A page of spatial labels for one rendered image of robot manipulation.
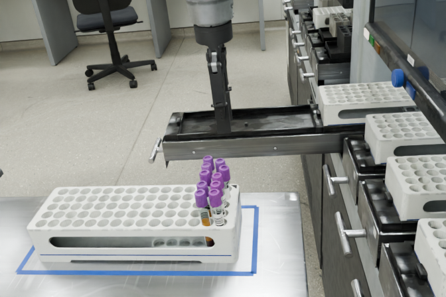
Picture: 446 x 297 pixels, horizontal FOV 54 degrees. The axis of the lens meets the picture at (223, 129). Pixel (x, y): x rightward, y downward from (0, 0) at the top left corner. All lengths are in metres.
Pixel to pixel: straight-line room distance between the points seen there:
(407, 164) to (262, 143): 0.32
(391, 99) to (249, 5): 3.61
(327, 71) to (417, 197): 0.69
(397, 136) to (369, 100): 0.15
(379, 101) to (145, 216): 0.54
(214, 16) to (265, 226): 0.39
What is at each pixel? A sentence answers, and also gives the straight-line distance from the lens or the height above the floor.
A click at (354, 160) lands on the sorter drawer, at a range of 0.86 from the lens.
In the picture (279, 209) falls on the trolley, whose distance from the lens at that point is 0.71.
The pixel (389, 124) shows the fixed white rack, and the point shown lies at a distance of 0.86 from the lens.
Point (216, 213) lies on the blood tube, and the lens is 0.57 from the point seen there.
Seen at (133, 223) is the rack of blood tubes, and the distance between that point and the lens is 0.64.
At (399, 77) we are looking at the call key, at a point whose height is 0.99.
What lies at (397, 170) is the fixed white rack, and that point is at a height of 0.86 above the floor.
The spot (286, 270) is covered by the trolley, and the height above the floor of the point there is 0.82.
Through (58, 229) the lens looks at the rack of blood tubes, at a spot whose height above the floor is 0.88.
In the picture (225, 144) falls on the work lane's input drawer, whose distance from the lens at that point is 0.94.
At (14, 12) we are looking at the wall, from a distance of 5.12.
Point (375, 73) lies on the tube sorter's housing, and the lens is 1.06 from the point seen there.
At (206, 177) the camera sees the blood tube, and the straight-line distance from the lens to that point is 0.59.
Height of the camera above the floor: 1.27
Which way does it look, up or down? 29 degrees down
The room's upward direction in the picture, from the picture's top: 6 degrees counter-clockwise
